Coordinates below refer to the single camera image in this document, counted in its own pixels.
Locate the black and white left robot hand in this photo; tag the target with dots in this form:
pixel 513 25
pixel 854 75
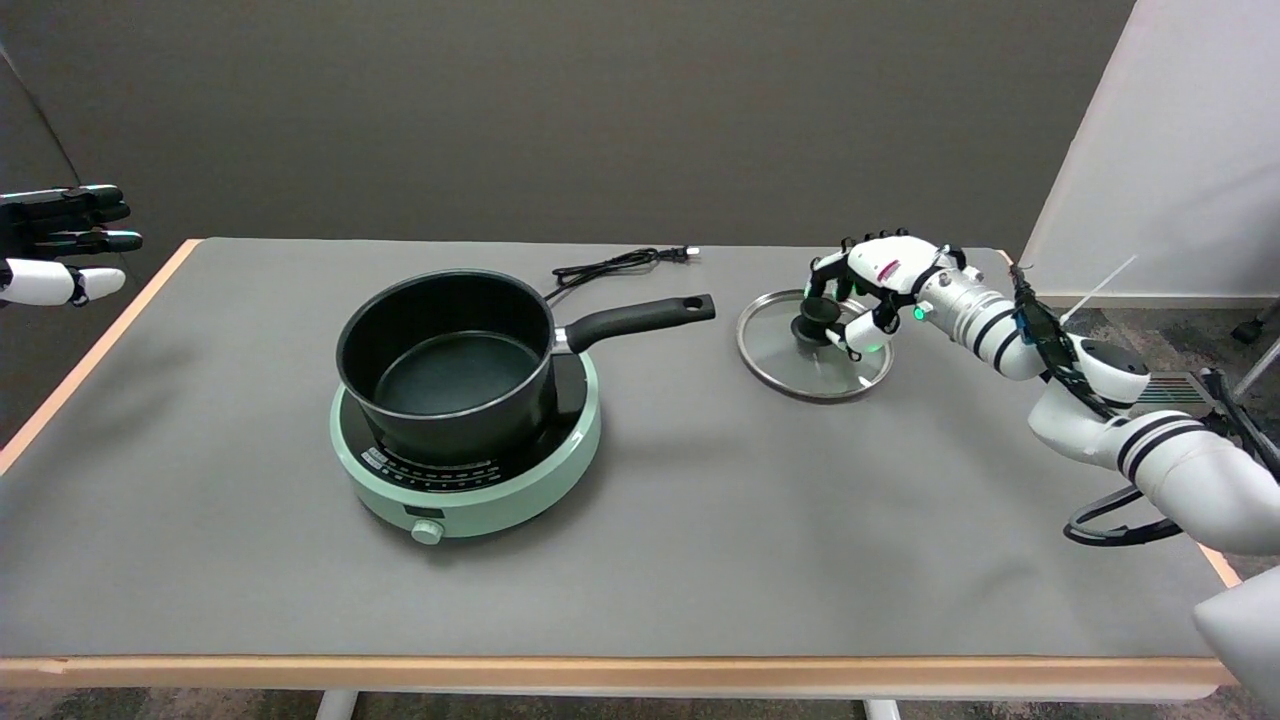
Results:
pixel 45 282

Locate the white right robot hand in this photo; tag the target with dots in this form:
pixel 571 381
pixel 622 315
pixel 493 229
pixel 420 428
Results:
pixel 895 265

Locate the glass pot lid black knob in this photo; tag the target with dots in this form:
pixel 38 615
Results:
pixel 790 372

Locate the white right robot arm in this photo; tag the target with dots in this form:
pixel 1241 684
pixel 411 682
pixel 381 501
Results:
pixel 1200 480

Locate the grey table mat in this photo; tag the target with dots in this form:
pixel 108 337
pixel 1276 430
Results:
pixel 200 450

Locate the metal floor vent grille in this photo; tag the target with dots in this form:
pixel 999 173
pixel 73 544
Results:
pixel 1175 388

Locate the chair base with black casters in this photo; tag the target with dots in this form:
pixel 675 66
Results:
pixel 1247 330

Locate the white table leg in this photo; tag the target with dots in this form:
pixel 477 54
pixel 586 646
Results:
pixel 882 710
pixel 336 706

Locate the mint green induction cooker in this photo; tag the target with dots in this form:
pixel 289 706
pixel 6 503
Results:
pixel 505 500

